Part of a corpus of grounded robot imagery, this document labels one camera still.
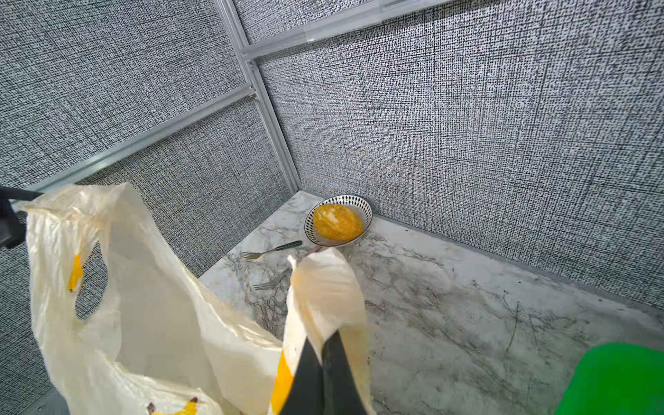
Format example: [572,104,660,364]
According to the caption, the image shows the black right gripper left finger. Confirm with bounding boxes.
[279,340,323,415]

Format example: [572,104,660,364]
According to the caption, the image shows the orange food in bowl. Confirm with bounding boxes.
[312,203,364,242]

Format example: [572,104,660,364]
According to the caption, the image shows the green plastic basket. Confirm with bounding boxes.
[556,343,663,414]

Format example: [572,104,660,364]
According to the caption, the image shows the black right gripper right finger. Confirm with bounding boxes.
[322,331,368,415]

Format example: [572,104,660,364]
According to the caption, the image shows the metal fork dark handle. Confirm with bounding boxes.
[240,240,303,260]

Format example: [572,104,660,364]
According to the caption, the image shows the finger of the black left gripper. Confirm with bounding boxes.
[1,187,43,249]

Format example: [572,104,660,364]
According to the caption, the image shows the cream plastic bag banana print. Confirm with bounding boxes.
[24,183,373,414]

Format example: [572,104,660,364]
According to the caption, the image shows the black white patterned bowl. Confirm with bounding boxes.
[304,195,373,247]

